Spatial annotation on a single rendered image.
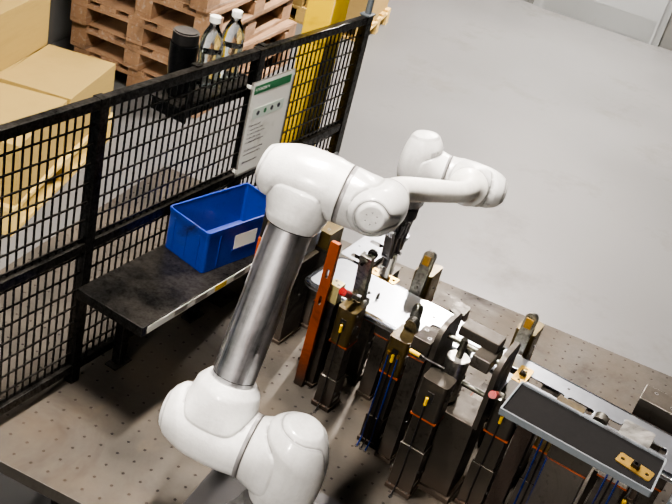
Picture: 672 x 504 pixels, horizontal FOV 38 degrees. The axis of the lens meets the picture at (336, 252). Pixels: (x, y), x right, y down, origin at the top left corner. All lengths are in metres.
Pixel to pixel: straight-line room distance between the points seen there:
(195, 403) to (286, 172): 0.55
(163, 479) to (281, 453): 0.48
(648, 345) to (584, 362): 1.71
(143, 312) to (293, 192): 0.65
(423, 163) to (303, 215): 0.60
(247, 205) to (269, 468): 1.00
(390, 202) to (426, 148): 0.56
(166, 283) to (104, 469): 0.50
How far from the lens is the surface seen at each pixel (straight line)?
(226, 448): 2.17
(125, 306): 2.49
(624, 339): 5.06
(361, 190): 1.98
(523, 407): 2.30
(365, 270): 2.56
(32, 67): 5.21
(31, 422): 2.63
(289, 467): 2.13
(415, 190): 2.25
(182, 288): 2.58
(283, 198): 2.00
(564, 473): 2.32
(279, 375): 2.89
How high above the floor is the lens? 2.49
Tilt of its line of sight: 30 degrees down
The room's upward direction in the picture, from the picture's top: 15 degrees clockwise
